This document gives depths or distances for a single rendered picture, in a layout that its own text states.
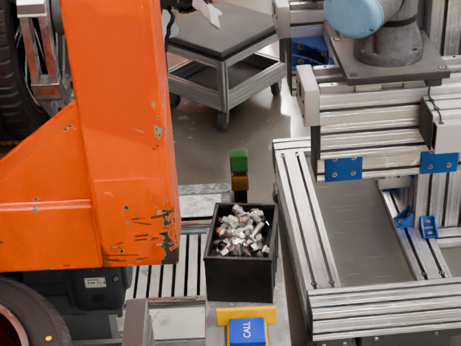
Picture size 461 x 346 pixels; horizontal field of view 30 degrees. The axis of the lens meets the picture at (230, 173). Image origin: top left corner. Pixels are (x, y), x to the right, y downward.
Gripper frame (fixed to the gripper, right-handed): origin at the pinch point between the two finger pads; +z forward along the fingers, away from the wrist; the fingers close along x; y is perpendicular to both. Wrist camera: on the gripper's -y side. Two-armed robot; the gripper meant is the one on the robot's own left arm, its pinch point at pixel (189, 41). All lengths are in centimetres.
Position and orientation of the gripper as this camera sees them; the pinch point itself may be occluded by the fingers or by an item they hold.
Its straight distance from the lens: 187.5
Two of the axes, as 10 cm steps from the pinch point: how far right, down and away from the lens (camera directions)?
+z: 2.3, 9.7, -1.3
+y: 5.6, -0.2, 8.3
